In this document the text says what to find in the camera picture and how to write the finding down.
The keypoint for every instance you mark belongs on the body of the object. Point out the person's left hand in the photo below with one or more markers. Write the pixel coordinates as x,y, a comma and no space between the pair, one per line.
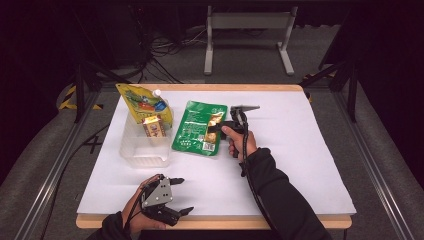
133,220

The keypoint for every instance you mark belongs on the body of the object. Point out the aluminium floor rail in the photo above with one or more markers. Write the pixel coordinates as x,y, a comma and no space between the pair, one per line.
376,180
50,173

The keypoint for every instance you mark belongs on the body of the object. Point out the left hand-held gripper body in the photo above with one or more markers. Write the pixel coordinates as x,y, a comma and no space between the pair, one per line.
159,195

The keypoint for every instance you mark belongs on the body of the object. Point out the small brown snack bar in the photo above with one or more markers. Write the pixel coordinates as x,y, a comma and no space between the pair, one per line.
154,127

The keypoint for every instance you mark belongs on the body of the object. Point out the yellow black hazard tape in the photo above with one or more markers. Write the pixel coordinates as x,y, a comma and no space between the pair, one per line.
68,96

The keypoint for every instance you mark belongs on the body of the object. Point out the green food packet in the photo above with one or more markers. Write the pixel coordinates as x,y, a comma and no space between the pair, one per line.
193,128

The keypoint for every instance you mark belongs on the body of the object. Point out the person's right hand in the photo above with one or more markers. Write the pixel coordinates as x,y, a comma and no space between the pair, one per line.
241,141

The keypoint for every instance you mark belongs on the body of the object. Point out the clear plastic container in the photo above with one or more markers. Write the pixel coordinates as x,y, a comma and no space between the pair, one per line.
145,150

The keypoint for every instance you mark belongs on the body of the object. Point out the white metal table frame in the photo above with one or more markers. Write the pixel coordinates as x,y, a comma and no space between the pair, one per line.
250,20

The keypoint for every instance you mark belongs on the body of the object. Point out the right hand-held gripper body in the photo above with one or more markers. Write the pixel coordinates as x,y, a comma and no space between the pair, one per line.
237,119

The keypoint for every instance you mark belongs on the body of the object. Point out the yellow spout pouch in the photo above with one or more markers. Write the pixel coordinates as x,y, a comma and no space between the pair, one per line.
143,101

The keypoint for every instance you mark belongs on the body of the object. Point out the black metal stand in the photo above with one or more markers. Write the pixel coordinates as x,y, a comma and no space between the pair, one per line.
80,86
350,86

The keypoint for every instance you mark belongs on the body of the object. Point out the white table cover sheet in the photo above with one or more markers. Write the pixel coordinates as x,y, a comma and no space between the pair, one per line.
233,186

